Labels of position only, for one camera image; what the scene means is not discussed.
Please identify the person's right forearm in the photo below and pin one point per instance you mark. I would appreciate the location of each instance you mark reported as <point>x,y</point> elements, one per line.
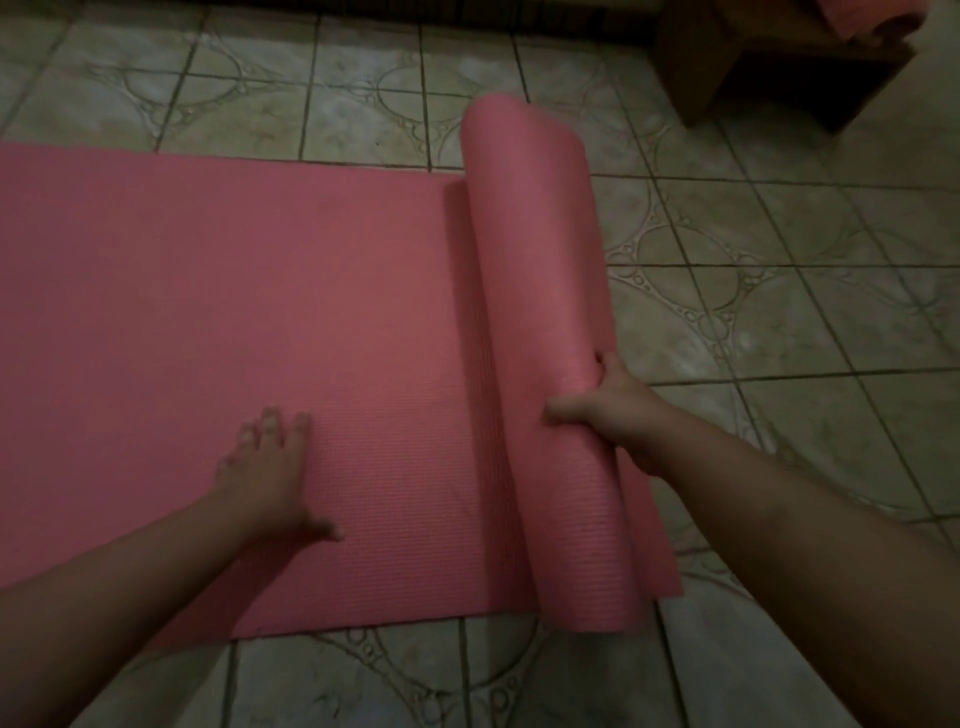
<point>817,570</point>

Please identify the person's right thumb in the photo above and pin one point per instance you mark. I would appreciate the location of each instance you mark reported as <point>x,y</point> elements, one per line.
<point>570,411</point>

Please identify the pink yoga mat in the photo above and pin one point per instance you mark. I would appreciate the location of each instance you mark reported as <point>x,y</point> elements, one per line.
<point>300,360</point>

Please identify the person's left thumb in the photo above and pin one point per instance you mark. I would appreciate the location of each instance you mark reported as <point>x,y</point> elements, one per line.
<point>324,527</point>

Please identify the pink cloth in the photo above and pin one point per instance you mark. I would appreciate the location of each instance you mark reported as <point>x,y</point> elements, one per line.
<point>870,19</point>

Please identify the person's left hand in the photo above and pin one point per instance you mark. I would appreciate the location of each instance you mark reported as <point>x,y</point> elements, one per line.
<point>266,480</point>

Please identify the person's left forearm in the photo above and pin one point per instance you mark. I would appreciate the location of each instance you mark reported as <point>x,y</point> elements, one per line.
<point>112,592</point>

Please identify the person's right hand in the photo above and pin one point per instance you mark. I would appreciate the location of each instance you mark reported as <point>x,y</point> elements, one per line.
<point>615,416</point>

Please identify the brown wooden stool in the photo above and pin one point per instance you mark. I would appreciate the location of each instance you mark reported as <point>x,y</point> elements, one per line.
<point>780,64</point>

